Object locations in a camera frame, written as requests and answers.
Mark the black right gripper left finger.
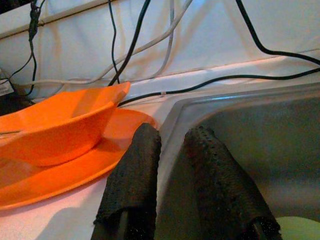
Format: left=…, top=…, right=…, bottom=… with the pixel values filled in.
left=91, top=122, right=162, bottom=240

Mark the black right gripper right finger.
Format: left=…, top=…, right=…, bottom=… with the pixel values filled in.
left=155, top=125, right=283, bottom=240

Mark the orange plastic plate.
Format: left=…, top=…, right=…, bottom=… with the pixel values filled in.
left=0, top=108, right=160, bottom=211

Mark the orange plastic bowl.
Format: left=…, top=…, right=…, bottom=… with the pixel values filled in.
left=0, top=81, right=132, bottom=168

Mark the stainless steel sink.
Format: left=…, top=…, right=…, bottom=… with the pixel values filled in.
left=156, top=82, right=320, bottom=240

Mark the light green plate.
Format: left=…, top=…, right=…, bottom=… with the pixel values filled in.
left=274, top=216, right=320, bottom=240

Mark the black power adapter brick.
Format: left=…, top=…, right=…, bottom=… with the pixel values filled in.
left=0, top=74, right=36, bottom=117

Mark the white cable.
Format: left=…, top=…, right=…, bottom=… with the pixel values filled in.
left=14, top=0, right=195, bottom=87

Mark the thin black cable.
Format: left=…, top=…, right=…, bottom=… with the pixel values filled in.
left=107, top=0, right=120, bottom=78

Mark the grey-white cable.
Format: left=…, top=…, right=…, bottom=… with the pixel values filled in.
left=152, top=0, right=176, bottom=76

